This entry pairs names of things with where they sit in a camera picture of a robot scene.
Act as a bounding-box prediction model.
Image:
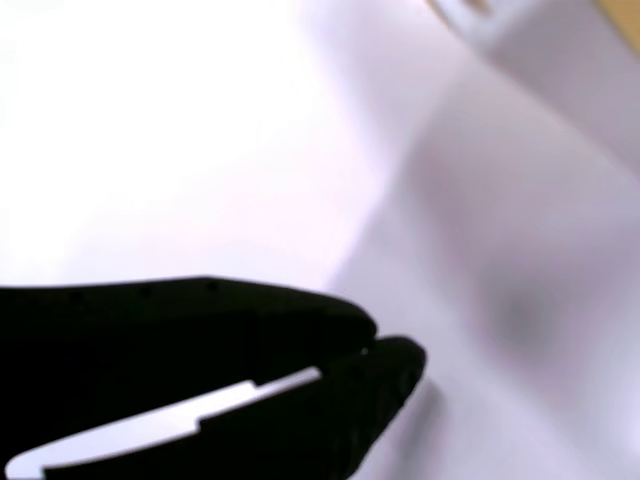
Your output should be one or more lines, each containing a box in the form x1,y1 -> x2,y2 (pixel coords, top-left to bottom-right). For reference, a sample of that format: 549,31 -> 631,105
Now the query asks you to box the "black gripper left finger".
0,275 -> 380,467

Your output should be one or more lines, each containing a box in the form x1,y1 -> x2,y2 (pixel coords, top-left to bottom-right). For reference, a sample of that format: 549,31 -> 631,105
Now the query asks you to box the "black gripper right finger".
43,335 -> 428,480

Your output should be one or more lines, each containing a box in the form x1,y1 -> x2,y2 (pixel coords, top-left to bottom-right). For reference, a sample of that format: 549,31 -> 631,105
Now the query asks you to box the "yellow square tray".
424,0 -> 640,59

